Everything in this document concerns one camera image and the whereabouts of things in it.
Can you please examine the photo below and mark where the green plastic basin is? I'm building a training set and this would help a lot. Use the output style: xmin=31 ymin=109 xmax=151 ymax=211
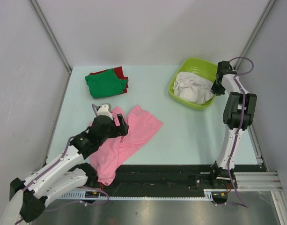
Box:
xmin=168 ymin=58 xmax=217 ymax=110

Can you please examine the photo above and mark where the pink t shirt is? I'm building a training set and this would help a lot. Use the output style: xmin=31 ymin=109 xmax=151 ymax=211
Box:
xmin=89 ymin=105 xmax=163 ymax=186

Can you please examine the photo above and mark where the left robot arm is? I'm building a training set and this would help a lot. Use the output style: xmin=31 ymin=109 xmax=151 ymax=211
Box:
xmin=9 ymin=112 xmax=129 ymax=223

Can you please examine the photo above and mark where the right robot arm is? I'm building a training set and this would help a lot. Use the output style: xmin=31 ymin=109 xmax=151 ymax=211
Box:
xmin=209 ymin=61 xmax=257 ymax=188

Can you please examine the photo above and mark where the white t shirt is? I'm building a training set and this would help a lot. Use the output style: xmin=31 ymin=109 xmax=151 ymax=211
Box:
xmin=173 ymin=72 xmax=214 ymax=105

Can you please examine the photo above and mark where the folded green t shirt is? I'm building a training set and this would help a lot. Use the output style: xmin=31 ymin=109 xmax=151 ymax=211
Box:
xmin=84 ymin=68 xmax=129 ymax=98

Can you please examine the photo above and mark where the folded red t shirt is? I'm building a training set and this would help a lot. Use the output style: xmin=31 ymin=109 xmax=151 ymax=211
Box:
xmin=89 ymin=66 xmax=130 ymax=99

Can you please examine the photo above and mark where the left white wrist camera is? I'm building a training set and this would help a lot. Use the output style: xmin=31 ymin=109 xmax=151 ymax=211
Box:
xmin=97 ymin=103 xmax=113 ymax=120

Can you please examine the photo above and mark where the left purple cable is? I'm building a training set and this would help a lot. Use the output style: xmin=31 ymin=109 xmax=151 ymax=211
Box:
xmin=15 ymin=104 xmax=110 ymax=223

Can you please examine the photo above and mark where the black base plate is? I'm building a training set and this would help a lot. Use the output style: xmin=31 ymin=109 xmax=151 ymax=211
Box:
xmin=41 ymin=164 xmax=267 ymax=195

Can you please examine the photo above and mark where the right aluminium frame post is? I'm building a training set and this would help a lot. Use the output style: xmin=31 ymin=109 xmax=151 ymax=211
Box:
xmin=240 ymin=0 xmax=278 ymax=57

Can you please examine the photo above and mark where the aluminium frame post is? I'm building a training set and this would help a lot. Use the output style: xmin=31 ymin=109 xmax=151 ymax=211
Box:
xmin=240 ymin=0 xmax=278 ymax=57
xmin=28 ymin=0 xmax=73 ymax=72

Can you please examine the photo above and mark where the slotted cable duct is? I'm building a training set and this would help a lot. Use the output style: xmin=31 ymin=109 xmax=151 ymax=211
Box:
xmin=58 ymin=188 xmax=228 ymax=201

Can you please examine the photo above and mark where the left aluminium frame post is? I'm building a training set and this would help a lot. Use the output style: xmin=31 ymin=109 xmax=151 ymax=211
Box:
xmin=28 ymin=0 xmax=73 ymax=72

